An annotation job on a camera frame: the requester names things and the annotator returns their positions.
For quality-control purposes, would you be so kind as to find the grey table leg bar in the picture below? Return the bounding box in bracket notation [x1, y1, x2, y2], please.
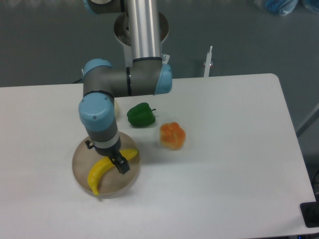
[296, 103, 319, 137]

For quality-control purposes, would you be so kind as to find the black box at edge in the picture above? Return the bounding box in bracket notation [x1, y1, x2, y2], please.
[300, 202, 319, 228]

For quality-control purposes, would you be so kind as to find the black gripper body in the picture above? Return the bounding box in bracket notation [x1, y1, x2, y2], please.
[85, 139, 121, 158]

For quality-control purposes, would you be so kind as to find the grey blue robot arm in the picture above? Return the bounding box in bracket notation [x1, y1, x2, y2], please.
[78, 0, 172, 174]

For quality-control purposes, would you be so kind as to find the orange braided bread roll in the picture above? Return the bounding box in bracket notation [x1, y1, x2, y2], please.
[159, 122, 186, 150]

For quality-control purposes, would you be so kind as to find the white metal bracket right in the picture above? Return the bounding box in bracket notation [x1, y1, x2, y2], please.
[203, 46, 213, 77]

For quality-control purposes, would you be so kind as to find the blue plastic bag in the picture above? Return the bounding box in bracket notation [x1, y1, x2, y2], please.
[254, 0, 319, 16]

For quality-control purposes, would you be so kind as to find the yellow banana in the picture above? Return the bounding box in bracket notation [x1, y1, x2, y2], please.
[87, 148, 139, 196]

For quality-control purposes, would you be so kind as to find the green bell pepper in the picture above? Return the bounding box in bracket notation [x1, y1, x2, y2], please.
[127, 102, 156, 128]

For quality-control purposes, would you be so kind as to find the beige round plate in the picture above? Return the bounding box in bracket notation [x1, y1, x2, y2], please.
[72, 132, 141, 199]

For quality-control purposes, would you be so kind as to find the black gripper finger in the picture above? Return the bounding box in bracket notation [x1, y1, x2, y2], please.
[109, 150, 130, 174]

